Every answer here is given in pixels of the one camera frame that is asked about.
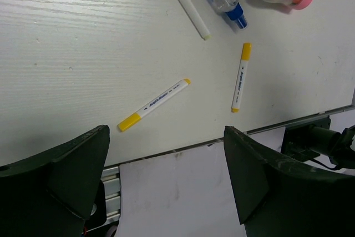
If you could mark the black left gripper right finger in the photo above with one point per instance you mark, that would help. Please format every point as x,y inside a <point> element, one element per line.
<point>276,195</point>

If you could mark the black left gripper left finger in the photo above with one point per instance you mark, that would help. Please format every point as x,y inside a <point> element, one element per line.
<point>52,193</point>

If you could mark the yellow cap marker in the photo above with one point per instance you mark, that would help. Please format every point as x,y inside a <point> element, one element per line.
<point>152,105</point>

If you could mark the pale yellow highlighter marker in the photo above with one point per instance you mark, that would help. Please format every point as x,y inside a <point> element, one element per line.
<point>195,18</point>

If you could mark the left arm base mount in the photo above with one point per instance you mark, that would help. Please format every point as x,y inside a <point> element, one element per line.
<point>105,214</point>

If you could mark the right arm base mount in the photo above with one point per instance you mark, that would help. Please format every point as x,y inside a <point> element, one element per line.
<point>315,141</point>

